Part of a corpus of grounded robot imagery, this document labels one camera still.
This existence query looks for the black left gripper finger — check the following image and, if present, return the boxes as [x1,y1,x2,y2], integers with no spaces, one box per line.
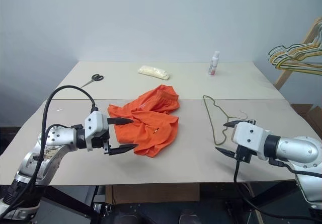
[107,117,134,127]
[109,144,139,157]

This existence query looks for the pale wooden slat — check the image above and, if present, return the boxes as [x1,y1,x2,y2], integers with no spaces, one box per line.
[245,183,263,224]

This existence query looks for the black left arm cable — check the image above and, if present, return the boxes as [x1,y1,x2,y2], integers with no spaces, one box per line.
[0,85,99,217]

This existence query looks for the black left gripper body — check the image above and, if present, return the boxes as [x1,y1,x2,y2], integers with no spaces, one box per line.
[92,130,113,157]

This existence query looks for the open brown cardboard box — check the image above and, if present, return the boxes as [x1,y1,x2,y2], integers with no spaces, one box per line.
[290,103,322,140]

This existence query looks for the olive wire clothes hanger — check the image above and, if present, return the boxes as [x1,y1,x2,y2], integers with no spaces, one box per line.
[203,95,249,146]

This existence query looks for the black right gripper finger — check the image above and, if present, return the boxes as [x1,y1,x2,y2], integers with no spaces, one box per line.
[223,120,242,128]
[215,146,237,159]

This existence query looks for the black right arm loop cable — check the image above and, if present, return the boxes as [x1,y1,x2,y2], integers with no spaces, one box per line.
[233,158,322,221]

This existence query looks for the black metal table frame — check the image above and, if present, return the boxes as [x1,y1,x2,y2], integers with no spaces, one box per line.
[0,181,302,224]

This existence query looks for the black handled scissors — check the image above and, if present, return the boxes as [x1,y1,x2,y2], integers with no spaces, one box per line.
[80,73,104,88]

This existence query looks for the brown cardboard box under table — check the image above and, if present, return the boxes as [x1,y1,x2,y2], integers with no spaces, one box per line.
[105,183,201,205]

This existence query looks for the dark rounded shape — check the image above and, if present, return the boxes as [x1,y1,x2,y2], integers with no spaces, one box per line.
[179,208,202,224]

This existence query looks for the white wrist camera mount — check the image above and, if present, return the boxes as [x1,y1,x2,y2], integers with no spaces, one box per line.
[230,121,274,161]
[84,111,110,153]

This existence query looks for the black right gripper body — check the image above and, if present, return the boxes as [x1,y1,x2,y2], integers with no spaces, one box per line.
[234,145,253,164]

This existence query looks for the white bottle with red label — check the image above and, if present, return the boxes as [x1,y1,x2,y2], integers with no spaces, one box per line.
[207,50,220,77]

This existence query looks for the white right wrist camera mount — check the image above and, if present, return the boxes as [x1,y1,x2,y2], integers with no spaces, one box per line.
[230,121,274,161]

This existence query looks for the wooden hanger rack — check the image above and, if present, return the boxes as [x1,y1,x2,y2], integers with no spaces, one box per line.
[273,17,322,91]

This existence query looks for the black right wrist thin cable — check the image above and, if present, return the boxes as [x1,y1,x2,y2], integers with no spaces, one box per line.
[268,158,322,178]

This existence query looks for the orange shorts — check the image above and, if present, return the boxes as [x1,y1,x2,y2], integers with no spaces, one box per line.
[107,84,181,158]

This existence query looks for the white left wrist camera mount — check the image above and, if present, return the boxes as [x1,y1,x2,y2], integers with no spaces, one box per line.
[84,111,110,153]

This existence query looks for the bunch of wire hangers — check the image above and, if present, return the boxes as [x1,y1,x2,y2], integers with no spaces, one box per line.
[267,44,322,69]

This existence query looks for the cream folded cloth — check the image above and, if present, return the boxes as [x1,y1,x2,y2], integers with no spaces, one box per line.
[137,64,171,81]

